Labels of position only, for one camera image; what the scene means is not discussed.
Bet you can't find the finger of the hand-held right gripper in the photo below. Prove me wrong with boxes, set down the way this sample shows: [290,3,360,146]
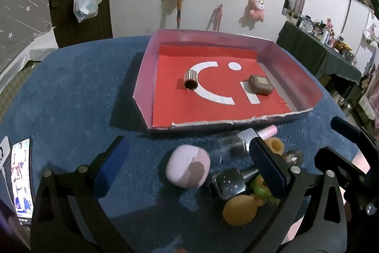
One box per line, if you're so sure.
[331,116,369,142]
[314,146,360,179]

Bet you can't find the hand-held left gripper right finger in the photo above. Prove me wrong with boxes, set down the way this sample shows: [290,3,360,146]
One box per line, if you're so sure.
[249,137,348,253]

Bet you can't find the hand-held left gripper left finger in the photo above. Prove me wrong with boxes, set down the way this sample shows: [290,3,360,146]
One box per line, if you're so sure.
[31,136,134,253]

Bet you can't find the black star-printed nail polish bottle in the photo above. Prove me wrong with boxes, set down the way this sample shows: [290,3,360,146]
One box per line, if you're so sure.
[209,166,261,201]

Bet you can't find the lilac earbud case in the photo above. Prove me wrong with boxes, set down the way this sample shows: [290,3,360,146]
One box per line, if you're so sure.
[166,145,211,189]

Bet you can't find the red and pink cardboard tray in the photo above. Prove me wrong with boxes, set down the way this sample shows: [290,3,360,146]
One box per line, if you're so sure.
[132,28,323,133]

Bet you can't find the silver studded ring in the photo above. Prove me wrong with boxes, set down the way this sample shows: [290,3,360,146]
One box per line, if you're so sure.
[184,70,199,90]

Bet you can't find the small silver metal object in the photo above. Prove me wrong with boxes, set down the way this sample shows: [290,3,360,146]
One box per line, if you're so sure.
[283,150,304,166]

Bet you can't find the clear bottle with pink cap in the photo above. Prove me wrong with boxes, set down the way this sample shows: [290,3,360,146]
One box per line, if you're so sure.
[212,125,279,166]

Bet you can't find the brown earbud case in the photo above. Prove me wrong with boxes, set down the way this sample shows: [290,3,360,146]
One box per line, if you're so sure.
[248,74,274,96]

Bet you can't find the table with dark green cloth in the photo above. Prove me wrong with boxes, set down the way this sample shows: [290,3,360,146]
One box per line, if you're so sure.
[277,21,362,90]

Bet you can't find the white artificial flowers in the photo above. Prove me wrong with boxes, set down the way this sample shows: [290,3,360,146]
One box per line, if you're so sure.
[364,25,379,47]

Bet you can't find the smartphone with lit screen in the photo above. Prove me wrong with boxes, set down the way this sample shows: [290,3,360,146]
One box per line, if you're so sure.
[10,138,33,225]

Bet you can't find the row of bottles and jars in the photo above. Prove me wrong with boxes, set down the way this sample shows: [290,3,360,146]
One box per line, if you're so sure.
[283,8,359,64]

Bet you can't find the white refrigerator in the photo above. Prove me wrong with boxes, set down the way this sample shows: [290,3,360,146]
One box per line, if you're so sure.
[343,0,379,70]

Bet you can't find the white printed card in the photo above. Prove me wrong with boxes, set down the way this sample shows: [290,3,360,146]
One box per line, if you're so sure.
[0,136,11,170]

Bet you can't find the pink bear plush toy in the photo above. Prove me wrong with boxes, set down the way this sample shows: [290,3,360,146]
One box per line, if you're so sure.
[248,0,266,23]

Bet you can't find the clear plastic bag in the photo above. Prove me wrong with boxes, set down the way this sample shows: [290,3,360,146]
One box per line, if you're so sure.
[73,0,99,23]

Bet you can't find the grey star-printed curtain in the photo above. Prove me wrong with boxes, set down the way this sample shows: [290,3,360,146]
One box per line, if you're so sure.
[0,0,58,76]

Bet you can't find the amber rubber ring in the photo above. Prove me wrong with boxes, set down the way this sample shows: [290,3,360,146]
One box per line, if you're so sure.
[264,137,285,155]

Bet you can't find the pink wall hanger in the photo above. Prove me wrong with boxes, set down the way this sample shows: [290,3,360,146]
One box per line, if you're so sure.
[212,4,223,32]

